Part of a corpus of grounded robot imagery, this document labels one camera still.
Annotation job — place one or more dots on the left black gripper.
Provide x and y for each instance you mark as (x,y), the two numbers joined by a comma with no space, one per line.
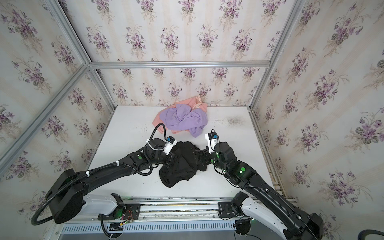
(175,148)

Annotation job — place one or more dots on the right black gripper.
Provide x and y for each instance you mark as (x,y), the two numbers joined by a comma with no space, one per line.
(205,153)

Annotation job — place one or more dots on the black cloth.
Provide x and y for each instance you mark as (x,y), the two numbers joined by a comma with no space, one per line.
(182,166)

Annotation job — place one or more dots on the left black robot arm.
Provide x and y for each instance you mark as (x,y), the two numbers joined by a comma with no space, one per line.
(71,183)

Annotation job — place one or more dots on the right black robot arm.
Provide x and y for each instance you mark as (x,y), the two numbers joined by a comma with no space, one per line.
(258,200)

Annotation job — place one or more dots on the purple cloth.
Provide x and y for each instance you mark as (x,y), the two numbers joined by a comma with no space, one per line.
(183,118)

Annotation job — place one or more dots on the pink cloth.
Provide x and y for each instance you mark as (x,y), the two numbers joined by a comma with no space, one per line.
(194,103)

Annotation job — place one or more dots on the white vent grille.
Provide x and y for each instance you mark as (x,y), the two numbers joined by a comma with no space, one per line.
(150,227)

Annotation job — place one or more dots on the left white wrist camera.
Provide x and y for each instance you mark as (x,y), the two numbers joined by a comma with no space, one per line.
(169,144)

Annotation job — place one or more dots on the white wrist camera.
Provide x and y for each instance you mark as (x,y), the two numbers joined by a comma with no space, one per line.
(212,140)
(169,144)

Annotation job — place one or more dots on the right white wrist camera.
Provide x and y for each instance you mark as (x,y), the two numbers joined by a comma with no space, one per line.
(212,140)

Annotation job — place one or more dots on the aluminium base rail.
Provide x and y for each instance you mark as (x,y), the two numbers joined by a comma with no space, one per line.
(90,206)

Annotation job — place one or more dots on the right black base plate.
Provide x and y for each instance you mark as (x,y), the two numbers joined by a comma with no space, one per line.
(226,211)

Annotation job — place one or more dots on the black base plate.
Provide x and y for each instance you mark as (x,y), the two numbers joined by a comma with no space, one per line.
(123,213)
(226,211)

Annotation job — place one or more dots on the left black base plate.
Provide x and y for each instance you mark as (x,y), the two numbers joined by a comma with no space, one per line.
(123,213)

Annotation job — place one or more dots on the aluminium frame horizontal bar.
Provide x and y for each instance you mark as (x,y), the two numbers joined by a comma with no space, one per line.
(179,64)

